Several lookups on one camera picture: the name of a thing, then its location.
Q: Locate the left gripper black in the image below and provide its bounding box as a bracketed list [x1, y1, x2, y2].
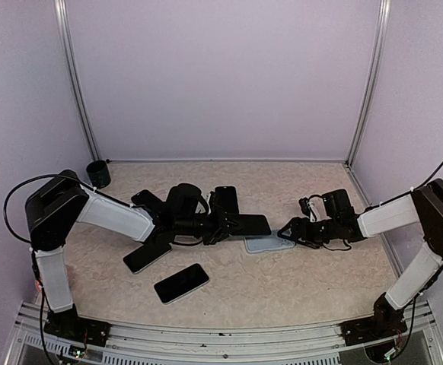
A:
[176, 205, 244, 246]

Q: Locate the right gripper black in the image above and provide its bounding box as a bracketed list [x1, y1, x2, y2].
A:
[278, 217, 340, 249]

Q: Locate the black phone teal edge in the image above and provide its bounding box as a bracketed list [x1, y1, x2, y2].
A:
[231, 214, 272, 236]

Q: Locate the light blue phone case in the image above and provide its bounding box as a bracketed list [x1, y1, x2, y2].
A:
[244, 231, 294, 254]

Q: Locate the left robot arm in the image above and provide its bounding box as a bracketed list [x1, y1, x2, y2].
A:
[25, 170, 246, 338]

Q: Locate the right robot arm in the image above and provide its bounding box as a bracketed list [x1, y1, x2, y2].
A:
[277, 179, 443, 338]

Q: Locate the black phone case middle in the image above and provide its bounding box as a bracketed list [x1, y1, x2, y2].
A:
[215, 186, 240, 214]

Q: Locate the black phone case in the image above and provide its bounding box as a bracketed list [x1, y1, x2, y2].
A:
[131, 189, 166, 214]
[215, 186, 240, 214]

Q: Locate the black phone lower middle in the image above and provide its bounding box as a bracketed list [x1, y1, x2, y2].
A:
[154, 263, 209, 304]

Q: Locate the black phone case left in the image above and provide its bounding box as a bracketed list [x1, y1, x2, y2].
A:
[131, 189, 166, 214]

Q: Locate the black phone upper left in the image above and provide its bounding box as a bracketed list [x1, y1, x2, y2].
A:
[123, 244, 172, 274]

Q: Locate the dark green mug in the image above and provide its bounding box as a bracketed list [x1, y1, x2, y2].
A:
[86, 160, 111, 189]

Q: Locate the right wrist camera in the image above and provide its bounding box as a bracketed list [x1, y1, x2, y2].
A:
[298, 198, 320, 222]

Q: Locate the front aluminium rail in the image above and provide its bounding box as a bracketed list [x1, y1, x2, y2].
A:
[4, 300, 443, 365]

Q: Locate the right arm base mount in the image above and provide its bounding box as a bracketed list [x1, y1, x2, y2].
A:
[340, 294, 407, 346]

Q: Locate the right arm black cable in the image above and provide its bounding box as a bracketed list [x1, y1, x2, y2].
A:
[365, 151, 443, 214]

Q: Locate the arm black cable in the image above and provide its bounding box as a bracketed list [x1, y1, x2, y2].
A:
[365, 151, 443, 214]
[2, 174, 93, 246]

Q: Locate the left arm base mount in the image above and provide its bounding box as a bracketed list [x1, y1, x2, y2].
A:
[44, 306, 111, 348]

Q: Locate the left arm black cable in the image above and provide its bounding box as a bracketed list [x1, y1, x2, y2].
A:
[2, 174, 93, 246]

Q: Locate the right aluminium frame post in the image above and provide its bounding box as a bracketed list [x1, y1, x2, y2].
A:
[346, 0, 391, 170]

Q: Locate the aluminium frame post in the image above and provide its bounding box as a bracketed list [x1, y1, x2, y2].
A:
[346, 0, 391, 170]
[54, 0, 101, 160]

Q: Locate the left aluminium frame post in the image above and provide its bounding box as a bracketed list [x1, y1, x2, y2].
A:
[54, 0, 101, 160]

